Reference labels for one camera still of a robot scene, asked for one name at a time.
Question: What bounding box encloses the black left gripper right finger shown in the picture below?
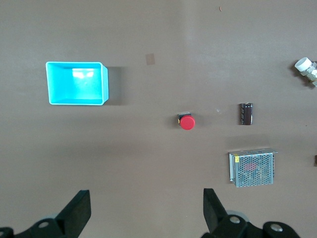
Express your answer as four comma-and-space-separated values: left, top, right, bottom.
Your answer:
202, 188, 301, 238

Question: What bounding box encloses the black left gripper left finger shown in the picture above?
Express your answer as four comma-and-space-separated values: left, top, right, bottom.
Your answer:
0, 189, 92, 238

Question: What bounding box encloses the red push button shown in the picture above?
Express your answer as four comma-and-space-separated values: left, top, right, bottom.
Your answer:
177, 112, 196, 130

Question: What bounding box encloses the metal mesh power supply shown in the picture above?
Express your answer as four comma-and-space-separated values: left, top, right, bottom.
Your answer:
228, 147, 278, 188

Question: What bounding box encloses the dark cylindrical capacitor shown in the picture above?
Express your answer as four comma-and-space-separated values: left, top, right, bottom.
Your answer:
238, 102, 254, 126

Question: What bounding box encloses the cyan plastic box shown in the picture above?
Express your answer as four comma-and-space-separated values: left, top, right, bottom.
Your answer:
45, 61, 109, 107

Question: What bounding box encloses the metal valve with white caps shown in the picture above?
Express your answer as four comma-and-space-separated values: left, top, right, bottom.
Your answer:
294, 57, 317, 88

